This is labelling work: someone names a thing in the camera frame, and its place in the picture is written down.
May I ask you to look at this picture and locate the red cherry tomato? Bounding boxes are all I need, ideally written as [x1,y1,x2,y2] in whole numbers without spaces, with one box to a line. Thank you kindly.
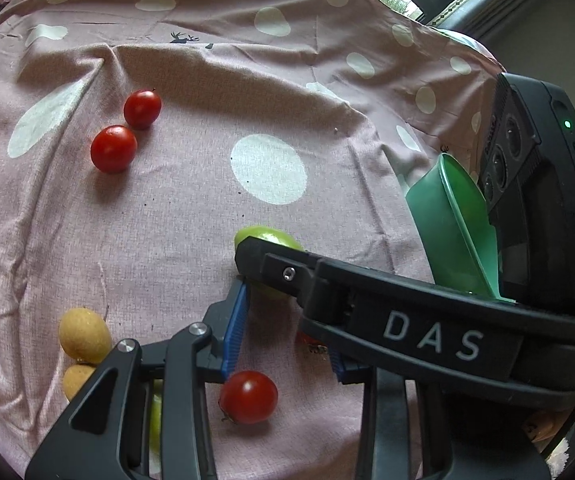
[295,330,329,357]
[218,370,279,426]
[123,89,163,130]
[90,125,138,174]

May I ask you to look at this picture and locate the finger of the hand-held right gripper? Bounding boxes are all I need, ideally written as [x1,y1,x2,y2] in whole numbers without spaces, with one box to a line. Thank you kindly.
[234,236,321,311]

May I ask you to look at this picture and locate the green plastic bowl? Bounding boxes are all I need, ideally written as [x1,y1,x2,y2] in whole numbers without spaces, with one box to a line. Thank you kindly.
[405,152,518,306]

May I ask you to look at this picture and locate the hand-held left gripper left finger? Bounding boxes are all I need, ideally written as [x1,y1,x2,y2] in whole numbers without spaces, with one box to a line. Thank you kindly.
[24,274,250,480]

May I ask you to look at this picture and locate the tan longan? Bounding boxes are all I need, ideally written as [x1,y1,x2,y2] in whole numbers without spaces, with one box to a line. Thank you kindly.
[58,307,113,365]
[62,364,99,403]

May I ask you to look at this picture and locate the pink polka-dot blanket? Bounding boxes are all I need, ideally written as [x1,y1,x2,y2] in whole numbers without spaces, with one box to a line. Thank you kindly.
[0,0,518,480]

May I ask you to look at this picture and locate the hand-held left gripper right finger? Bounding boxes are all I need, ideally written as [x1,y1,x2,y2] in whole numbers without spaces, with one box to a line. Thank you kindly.
[328,349,553,480]

